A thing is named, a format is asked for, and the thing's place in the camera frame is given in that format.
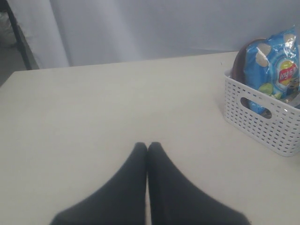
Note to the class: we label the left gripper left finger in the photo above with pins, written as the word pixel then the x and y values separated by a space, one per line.
pixel 120 201

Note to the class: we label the black metal frame post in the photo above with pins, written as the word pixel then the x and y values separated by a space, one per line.
pixel 19 42

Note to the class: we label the brown round plate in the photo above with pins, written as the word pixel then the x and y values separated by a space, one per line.
pixel 237 72

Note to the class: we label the blue chips bag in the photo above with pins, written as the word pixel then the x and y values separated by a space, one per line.
pixel 272 65

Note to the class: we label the white perforated plastic basket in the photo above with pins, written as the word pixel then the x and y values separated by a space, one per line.
pixel 280 132

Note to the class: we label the silver foil packet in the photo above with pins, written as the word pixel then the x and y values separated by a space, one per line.
pixel 293 100

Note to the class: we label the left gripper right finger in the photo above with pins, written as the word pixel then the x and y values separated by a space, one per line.
pixel 174 200

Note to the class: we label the grey backdrop curtain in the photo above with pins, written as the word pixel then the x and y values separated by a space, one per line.
pixel 64 33

